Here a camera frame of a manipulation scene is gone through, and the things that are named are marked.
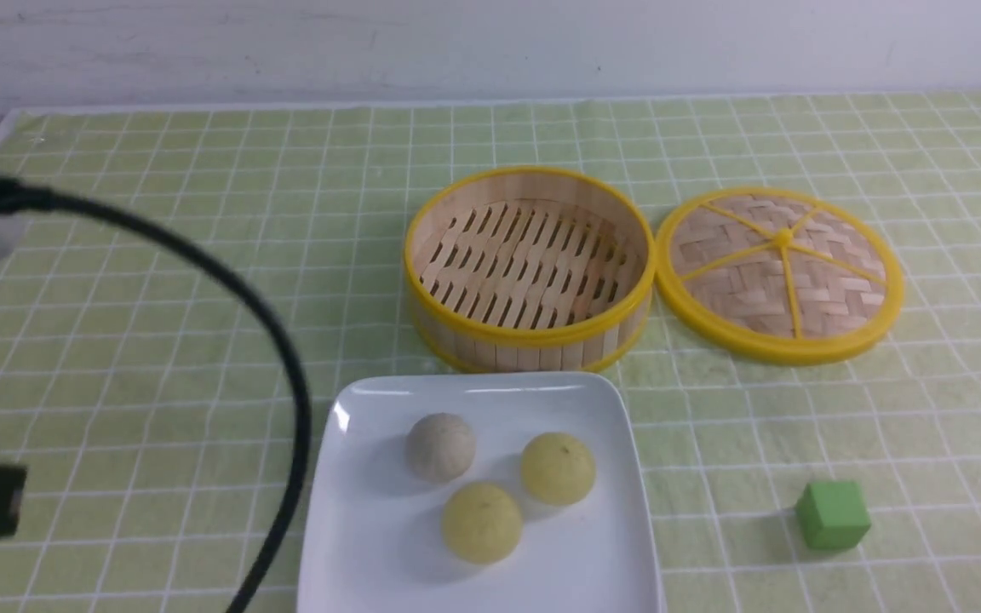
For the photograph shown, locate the white steamed bun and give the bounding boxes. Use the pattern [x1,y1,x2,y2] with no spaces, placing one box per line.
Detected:
[404,414,478,484]

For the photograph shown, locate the yellow steamed bun front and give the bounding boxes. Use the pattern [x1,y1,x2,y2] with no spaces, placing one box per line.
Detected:
[440,481,523,565]

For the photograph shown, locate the yellow steamed bun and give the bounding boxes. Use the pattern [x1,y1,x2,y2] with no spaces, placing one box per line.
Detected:
[520,432,597,506]
[440,481,523,565]

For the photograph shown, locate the white square plate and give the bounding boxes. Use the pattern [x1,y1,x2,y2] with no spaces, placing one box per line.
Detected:
[296,372,665,612]

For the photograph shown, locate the green checkered tablecloth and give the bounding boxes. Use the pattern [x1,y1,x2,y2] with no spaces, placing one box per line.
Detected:
[0,92,981,612]

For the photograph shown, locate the bamboo steamer basket yellow rim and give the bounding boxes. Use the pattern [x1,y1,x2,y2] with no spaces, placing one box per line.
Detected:
[404,166,657,373]

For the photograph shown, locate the woven bamboo steamer lid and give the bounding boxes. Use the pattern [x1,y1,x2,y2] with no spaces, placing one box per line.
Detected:
[655,186,904,366]

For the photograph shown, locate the green foam cube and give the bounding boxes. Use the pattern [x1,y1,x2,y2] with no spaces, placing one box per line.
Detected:
[795,480,872,551]

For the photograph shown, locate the black cable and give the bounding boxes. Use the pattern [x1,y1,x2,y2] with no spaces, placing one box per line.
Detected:
[0,175,314,613]

